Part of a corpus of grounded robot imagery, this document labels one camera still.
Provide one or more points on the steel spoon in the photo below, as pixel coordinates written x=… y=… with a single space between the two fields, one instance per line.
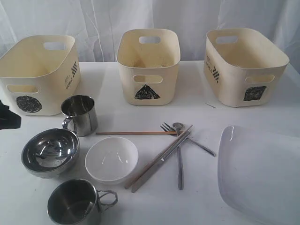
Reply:
x=180 y=168

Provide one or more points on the white curtain backdrop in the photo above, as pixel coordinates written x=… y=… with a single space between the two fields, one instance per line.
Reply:
x=98 y=25

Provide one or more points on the tall steel mug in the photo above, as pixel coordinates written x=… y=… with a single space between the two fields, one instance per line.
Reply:
x=80 y=109

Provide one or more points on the horizontal wooden chopstick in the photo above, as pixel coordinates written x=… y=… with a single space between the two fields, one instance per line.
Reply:
x=138 y=133

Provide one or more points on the white square plate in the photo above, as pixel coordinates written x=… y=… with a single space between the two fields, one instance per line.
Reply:
x=259 y=174

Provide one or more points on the cream bin with circle mark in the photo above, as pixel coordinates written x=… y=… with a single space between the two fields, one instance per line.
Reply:
x=39 y=72

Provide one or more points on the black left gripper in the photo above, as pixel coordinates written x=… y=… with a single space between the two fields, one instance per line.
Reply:
x=8 y=119

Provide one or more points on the cream bin with square mark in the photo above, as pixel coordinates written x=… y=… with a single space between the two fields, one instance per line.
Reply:
x=242 y=66

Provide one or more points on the steel table knife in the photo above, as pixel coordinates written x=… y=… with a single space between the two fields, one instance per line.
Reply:
x=146 y=176

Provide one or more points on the steel fork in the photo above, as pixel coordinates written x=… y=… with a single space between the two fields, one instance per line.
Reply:
x=199 y=146

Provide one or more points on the diagonal wooden chopstick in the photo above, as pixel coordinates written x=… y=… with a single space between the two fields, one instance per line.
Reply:
x=131 y=181

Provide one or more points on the cream bin with triangle mark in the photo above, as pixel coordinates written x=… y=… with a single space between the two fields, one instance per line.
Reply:
x=148 y=61

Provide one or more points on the short steel cup wire handle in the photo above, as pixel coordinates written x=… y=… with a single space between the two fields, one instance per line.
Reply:
x=78 y=202

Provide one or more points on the white ceramic bowl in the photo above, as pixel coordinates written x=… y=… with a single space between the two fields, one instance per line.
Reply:
x=111 y=160

